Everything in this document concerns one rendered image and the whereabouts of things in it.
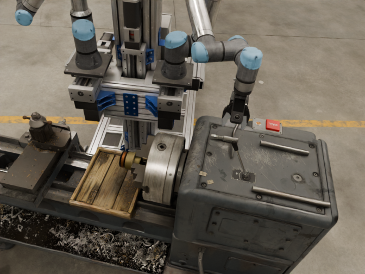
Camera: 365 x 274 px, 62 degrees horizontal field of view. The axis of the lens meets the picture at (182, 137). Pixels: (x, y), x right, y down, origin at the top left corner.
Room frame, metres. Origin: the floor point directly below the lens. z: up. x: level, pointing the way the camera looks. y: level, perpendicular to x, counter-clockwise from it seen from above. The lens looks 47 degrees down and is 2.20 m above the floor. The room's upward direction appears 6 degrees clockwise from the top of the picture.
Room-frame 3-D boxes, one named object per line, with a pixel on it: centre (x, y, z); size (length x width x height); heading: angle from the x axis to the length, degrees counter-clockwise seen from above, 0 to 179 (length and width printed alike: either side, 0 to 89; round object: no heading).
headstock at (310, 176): (0.82, -0.33, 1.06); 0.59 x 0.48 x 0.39; 83
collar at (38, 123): (1.01, 0.70, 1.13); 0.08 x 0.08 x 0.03
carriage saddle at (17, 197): (0.94, 0.76, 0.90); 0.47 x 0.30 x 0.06; 173
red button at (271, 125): (1.01, -0.40, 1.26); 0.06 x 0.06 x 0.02; 83
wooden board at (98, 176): (0.88, 0.33, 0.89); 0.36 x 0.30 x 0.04; 173
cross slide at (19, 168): (0.95, 0.71, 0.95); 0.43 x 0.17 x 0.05; 173
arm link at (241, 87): (0.95, -0.21, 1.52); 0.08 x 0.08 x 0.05
